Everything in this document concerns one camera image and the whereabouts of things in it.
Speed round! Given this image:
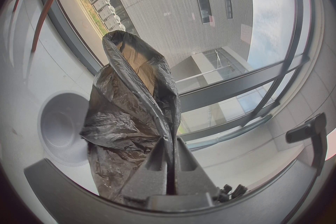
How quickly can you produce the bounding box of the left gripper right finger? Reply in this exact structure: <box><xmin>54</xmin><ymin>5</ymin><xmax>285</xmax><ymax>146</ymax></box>
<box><xmin>173</xmin><ymin>135</ymin><xmax>220</xmax><ymax>197</ymax></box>

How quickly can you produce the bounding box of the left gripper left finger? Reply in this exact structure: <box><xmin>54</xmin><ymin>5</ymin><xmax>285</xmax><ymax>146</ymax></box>
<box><xmin>122</xmin><ymin>136</ymin><xmax>169</xmax><ymax>200</ymax></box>

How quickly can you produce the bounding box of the black plastic bag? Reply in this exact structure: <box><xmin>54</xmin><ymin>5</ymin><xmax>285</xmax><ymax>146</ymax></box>
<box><xmin>80</xmin><ymin>30</ymin><xmax>182</xmax><ymax>204</ymax></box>

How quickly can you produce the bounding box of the white trash bin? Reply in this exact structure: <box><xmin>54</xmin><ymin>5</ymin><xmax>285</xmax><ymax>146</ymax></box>
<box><xmin>37</xmin><ymin>90</ymin><xmax>91</xmax><ymax>165</ymax></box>

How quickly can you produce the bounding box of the window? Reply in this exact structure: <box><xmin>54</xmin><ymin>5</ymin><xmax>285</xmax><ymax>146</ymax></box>
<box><xmin>39</xmin><ymin>0</ymin><xmax>315</xmax><ymax>151</ymax></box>

